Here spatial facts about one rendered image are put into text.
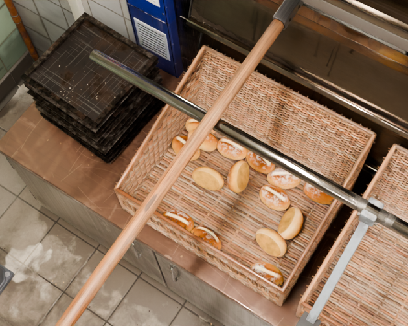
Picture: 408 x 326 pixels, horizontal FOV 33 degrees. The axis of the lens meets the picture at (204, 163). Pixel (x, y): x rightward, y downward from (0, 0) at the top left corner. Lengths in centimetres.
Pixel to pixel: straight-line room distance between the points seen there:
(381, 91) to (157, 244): 77
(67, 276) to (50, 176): 60
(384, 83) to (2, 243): 163
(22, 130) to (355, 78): 107
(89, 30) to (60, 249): 95
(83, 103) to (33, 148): 32
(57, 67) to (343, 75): 82
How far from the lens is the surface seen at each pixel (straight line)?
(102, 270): 136
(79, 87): 199
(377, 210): 142
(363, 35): 162
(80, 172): 214
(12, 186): 285
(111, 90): 197
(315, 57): 178
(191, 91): 205
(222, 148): 206
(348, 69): 176
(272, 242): 193
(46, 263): 269
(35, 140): 223
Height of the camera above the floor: 248
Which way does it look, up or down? 64 degrees down
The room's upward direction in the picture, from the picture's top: 7 degrees counter-clockwise
